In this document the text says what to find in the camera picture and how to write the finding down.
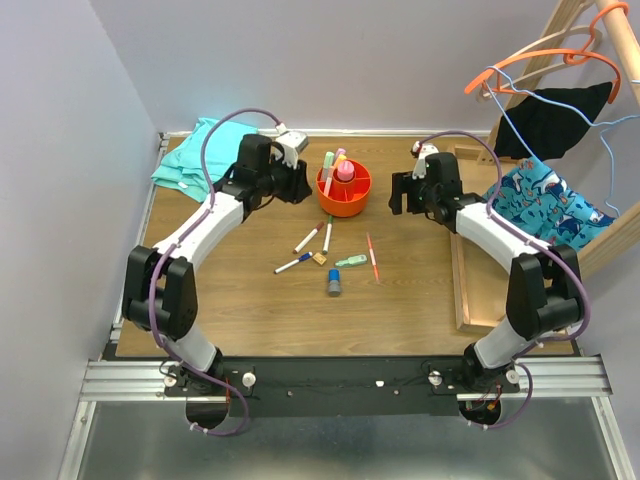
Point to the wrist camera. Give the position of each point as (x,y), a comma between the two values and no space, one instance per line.
(291,143)
(420,151)

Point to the black cloth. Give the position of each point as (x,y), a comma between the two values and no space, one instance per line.
(549,122)

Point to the teal folded cloth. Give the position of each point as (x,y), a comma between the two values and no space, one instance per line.
(181,169)

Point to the pink yellow highlighter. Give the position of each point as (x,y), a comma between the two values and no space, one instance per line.
(342,160)

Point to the pink cap white marker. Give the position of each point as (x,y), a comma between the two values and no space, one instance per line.
(328,182)

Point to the small tan eraser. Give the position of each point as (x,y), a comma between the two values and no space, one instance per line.
(319,258)

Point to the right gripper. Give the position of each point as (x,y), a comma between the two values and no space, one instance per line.
(402,182)

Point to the shark pattern blue cloth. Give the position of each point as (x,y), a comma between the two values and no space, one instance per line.
(537,200)

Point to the orange thin pen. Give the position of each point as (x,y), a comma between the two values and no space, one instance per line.
(373,258)

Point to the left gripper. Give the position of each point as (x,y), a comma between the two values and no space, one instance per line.
(299,187)

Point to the pink glue bottle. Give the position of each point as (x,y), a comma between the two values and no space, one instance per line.
(346,177)

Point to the blue wire hanger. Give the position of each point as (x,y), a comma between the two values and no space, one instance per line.
(602,127)

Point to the blue cap whiteboard marker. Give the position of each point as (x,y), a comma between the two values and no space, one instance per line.
(306,256)

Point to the green correction tape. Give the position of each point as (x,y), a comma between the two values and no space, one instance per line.
(352,261)

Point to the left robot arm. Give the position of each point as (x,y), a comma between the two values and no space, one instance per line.
(160,294)

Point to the brown cap white marker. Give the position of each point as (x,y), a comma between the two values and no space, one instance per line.
(299,247)

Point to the green highlighter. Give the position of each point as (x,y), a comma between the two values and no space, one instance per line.
(328,162)

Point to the wooden tray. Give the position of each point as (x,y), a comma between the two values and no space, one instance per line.
(479,282)

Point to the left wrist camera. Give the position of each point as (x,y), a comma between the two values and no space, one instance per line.
(291,143)

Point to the orange hanger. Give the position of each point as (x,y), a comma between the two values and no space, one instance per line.
(571,37)

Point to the orange round organizer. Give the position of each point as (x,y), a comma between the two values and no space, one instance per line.
(345,199)

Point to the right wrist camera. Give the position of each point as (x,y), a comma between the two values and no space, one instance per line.
(420,151)

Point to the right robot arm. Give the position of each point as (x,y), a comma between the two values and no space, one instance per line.
(545,294)

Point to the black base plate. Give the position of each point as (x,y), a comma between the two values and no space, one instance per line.
(335,386)

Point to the green cap white marker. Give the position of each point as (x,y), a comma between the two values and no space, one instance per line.
(328,234)

